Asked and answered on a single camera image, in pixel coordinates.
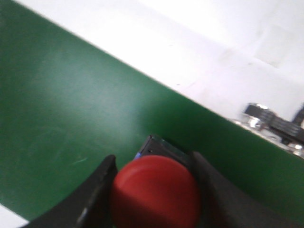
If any green conveyor belt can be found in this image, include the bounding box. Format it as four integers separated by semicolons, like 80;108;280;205
0;0;304;223

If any aluminium conveyor frame rail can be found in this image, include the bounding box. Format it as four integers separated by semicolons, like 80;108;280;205
229;116;304;160

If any black drive belt pulley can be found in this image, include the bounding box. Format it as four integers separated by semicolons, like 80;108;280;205
243;103;304;145

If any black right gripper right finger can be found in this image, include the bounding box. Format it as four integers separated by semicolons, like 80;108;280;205
192;152;303;228

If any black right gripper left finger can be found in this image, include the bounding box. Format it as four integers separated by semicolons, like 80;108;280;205
24;155;117;228

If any red mushroom push button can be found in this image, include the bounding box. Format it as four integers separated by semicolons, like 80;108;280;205
110;134;201;228

